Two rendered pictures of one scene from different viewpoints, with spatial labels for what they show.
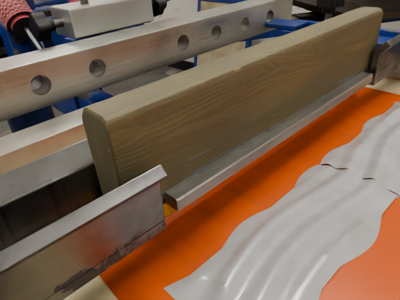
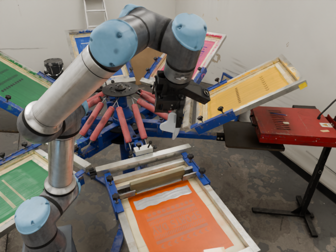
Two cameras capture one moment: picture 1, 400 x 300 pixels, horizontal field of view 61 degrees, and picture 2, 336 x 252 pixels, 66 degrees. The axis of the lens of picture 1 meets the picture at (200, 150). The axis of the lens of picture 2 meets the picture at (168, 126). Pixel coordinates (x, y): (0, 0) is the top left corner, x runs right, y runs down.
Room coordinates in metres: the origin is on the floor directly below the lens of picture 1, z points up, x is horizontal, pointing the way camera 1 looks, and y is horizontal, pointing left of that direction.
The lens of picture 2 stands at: (-0.82, -0.51, 2.14)
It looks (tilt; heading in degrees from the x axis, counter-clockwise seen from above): 31 degrees down; 19
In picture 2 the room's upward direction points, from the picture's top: straight up
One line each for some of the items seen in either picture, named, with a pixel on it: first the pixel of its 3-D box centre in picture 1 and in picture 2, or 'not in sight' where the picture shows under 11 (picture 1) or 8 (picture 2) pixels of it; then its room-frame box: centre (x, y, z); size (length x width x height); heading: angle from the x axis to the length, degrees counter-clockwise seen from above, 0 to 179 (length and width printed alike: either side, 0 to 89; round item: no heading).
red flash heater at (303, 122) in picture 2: not in sight; (292, 125); (1.20, -0.91, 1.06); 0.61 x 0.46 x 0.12; 102
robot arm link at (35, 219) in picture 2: not in sight; (36, 219); (-0.38, 0.14, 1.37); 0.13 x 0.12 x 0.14; 1
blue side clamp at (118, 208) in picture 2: not in sight; (114, 196); (0.12, 0.15, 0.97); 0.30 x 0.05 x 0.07; 42
